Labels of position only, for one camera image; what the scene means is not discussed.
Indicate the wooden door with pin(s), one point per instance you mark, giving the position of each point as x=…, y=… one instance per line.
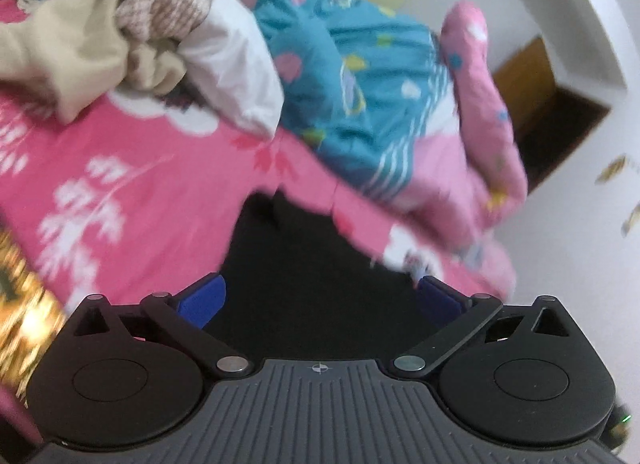
x=530, y=74

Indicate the white garment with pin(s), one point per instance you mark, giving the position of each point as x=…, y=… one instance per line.
x=235, y=59

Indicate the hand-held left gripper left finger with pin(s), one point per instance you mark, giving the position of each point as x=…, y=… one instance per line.
x=202, y=296

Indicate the black sweatshirt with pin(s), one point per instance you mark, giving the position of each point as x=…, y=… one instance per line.
x=300, y=269

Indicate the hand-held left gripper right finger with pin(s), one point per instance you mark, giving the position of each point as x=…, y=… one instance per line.
x=440, y=301

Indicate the yellow patterned object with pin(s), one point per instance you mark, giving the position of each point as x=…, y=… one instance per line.
x=25, y=314

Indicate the beige garment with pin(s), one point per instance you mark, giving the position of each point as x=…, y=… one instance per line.
x=65, y=54

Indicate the blue and pink quilt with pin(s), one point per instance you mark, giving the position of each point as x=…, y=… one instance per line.
x=320, y=69

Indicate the yellow wall sticker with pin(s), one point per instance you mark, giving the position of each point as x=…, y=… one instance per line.
x=612, y=170
x=632, y=221

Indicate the pink floral blanket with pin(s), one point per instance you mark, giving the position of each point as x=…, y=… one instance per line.
x=190, y=184

